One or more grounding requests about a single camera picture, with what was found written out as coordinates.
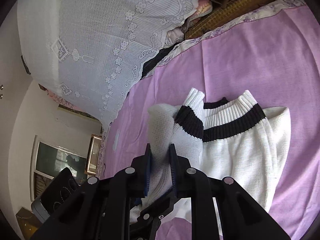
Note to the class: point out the window with white frame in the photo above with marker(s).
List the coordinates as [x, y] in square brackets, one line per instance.
[48, 160]

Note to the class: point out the purple bed sheet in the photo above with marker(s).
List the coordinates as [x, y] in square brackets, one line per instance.
[274, 53]

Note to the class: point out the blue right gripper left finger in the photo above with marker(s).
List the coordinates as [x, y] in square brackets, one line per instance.
[147, 169]

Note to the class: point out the white lace cover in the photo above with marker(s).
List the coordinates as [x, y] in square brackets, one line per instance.
[91, 52]

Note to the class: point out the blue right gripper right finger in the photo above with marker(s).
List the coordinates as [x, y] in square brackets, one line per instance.
[173, 167]

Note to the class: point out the white black-trimmed v-neck sweater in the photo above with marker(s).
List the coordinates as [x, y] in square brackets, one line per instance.
[237, 139]

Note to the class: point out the wooden picture frame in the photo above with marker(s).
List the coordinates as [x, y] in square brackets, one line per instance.
[92, 156]

